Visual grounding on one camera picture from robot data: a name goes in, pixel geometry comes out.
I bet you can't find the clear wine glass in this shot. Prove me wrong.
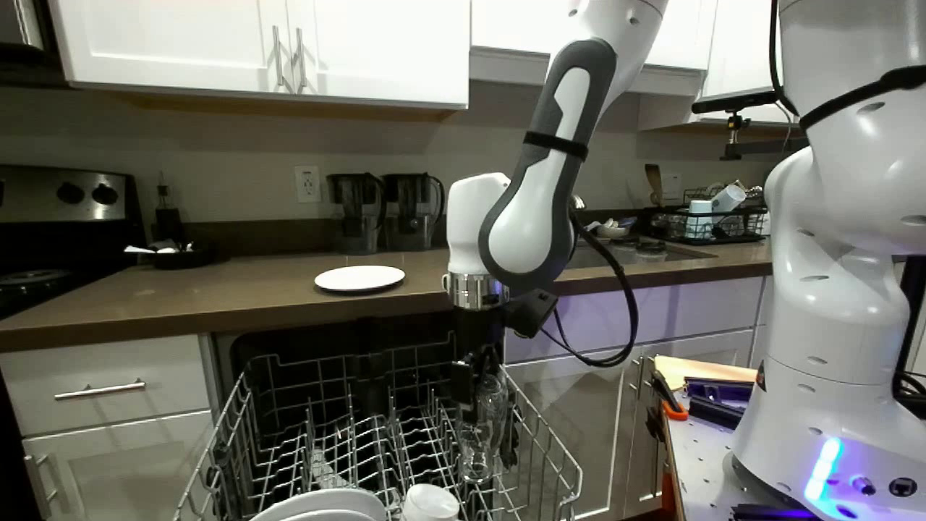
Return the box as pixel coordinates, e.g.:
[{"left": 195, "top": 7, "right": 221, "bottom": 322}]
[{"left": 460, "top": 392, "right": 515, "bottom": 458}]

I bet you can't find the small black clamp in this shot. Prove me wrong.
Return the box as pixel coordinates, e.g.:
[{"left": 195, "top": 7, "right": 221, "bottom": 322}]
[{"left": 645, "top": 364, "right": 694, "bottom": 425}]

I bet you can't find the black tray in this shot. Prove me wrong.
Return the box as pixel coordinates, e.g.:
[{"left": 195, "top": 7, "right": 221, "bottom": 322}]
[{"left": 121, "top": 240, "right": 233, "bottom": 272}]

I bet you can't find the dark range hood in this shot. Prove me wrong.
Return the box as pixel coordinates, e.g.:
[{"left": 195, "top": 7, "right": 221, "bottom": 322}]
[{"left": 0, "top": 0, "right": 52, "bottom": 65}]

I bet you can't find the white base cabinet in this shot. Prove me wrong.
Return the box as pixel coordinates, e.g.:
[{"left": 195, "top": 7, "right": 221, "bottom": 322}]
[{"left": 502, "top": 272, "right": 777, "bottom": 521}]

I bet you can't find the white wall outlet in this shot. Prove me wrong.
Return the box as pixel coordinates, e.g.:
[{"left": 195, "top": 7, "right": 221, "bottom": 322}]
[{"left": 293, "top": 162, "right": 325, "bottom": 207}]

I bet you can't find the wooden board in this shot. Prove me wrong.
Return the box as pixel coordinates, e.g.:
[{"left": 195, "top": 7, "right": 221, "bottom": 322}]
[{"left": 651, "top": 354, "right": 762, "bottom": 395}]

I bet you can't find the white crumpled paper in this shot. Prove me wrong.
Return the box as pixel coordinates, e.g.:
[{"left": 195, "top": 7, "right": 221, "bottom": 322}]
[{"left": 121, "top": 240, "right": 186, "bottom": 260}]

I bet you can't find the black rack fitting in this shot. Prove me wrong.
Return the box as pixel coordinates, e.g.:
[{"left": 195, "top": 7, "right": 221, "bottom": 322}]
[{"left": 493, "top": 386, "right": 525, "bottom": 469}]

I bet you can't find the white mug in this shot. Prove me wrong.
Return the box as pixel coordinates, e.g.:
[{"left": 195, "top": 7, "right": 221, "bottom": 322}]
[{"left": 396, "top": 480, "right": 467, "bottom": 521}]

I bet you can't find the wire dishwasher rack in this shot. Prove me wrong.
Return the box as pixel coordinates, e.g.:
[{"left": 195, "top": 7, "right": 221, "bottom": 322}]
[{"left": 170, "top": 330, "right": 587, "bottom": 521}]

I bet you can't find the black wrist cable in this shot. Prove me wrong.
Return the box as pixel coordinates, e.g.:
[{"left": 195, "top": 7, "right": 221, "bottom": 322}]
[{"left": 535, "top": 215, "right": 642, "bottom": 372}]

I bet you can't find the white cabinet door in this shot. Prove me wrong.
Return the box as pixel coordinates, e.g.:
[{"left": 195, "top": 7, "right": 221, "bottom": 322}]
[{"left": 19, "top": 408, "right": 223, "bottom": 521}]

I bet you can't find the metal robot mounting table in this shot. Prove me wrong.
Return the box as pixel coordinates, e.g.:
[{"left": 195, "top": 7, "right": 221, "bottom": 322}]
[{"left": 662, "top": 408, "right": 926, "bottom": 521}]

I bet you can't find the steel kitchen sink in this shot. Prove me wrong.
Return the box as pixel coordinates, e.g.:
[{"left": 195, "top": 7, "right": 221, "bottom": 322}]
[{"left": 573, "top": 240, "right": 719, "bottom": 278}]

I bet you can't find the black orange clamp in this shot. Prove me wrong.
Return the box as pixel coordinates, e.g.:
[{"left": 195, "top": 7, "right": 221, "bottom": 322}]
[{"left": 681, "top": 376, "right": 758, "bottom": 428}]

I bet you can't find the black dish drying rack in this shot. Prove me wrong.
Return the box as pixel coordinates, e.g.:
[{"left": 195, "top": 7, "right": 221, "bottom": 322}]
[{"left": 642, "top": 186, "right": 769, "bottom": 247}]

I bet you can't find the white upper cabinet with handles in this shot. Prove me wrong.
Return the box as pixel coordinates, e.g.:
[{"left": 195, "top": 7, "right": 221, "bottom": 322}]
[{"left": 46, "top": 0, "right": 474, "bottom": 110}]

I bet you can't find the white cloth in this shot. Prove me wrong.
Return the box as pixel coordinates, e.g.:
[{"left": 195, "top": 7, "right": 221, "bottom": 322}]
[{"left": 586, "top": 215, "right": 639, "bottom": 243}]

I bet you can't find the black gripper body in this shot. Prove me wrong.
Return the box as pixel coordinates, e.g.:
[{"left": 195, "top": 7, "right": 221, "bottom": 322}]
[{"left": 448, "top": 306, "right": 508, "bottom": 376}]

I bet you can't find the black cooktop stove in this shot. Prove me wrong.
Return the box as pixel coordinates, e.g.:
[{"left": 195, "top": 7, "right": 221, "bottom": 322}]
[{"left": 0, "top": 266, "right": 81, "bottom": 324}]

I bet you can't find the white drawer front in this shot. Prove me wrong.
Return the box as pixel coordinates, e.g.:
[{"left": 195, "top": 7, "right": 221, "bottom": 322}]
[{"left": 0, "top": 330, "right": 214, "bottom": 440}]

